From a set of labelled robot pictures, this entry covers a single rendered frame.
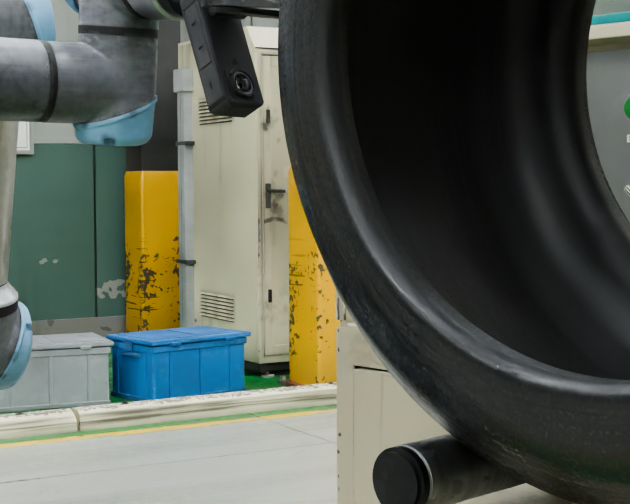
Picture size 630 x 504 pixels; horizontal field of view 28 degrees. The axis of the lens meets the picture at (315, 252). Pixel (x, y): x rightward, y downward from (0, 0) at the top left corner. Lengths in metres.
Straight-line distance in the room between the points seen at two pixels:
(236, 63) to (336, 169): 0.29
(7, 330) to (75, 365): 4.71
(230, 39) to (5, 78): 0.20
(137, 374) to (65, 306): 2.76
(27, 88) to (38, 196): 7.92
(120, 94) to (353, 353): 0.66
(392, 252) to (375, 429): 0.91
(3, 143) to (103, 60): 0.41
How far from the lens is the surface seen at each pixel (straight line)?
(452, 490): 0.82
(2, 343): 1.63
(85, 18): 1.20
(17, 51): 1.15
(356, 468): 1.73
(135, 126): 1.19
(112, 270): 9.26
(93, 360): 6.36
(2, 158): 1.57
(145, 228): 8.78
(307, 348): 6.71
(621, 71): 1.50
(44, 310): 9.11
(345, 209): 0.81
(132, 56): 1.18
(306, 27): 0.84
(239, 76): 1.07
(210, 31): 1.08
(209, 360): 6.53
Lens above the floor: 1.09
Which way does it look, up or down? 3 degrees down
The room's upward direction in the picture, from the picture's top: straight up
